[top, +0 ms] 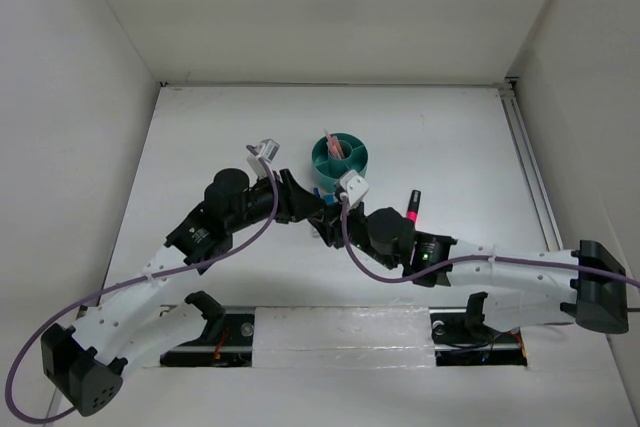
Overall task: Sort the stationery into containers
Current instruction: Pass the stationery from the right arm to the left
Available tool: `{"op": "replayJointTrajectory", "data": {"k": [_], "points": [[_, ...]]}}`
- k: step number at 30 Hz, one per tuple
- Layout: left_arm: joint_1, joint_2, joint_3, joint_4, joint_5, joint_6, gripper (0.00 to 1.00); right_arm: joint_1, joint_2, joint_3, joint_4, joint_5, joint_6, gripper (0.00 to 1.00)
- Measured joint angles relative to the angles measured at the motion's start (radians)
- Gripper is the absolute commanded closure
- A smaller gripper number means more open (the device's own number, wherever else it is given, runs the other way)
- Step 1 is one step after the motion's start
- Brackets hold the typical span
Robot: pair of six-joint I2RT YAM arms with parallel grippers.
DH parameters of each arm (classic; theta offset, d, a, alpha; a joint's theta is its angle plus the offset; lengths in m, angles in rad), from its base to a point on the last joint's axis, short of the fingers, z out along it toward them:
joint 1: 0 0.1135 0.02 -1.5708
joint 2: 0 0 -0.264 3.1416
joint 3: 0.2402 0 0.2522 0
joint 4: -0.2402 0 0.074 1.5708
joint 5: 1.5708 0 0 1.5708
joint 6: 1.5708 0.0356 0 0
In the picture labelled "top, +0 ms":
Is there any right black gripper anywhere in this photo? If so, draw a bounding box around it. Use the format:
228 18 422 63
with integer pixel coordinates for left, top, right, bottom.
308 198 398 270

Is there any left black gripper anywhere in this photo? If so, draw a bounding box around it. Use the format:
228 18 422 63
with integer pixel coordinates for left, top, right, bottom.
227 170 325 234

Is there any pink purple pen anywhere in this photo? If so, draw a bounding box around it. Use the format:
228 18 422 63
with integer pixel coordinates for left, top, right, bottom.
327 139 343 160

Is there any red pink pen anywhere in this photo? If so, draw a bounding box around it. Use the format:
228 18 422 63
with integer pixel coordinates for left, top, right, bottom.
324 130 337 157

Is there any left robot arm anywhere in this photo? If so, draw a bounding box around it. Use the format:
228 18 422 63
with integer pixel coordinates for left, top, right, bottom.
40 168 326 417

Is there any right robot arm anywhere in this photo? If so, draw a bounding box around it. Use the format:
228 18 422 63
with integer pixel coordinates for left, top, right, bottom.
309 203 631 341

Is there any teal round compartment organizer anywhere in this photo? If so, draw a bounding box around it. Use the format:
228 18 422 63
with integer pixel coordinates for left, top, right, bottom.
311 132 369 192

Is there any black pink highlighter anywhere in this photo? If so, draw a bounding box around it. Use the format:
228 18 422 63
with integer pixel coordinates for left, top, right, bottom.
406 190 422 223

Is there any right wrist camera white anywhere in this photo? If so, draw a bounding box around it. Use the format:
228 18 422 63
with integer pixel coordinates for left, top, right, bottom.
335 170 369 209

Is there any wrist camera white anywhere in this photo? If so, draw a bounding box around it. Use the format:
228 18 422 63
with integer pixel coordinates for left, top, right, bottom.
247 138 280 179
335 170 369 209

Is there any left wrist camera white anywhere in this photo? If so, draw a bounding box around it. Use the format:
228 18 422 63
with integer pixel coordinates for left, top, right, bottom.
247 138 280 179

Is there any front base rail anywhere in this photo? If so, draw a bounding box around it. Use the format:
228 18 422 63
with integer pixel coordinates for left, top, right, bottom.
159 306 528 370

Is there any aluminium rail right side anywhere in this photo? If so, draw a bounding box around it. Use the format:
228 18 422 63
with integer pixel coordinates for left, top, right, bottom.
496 78 564 250

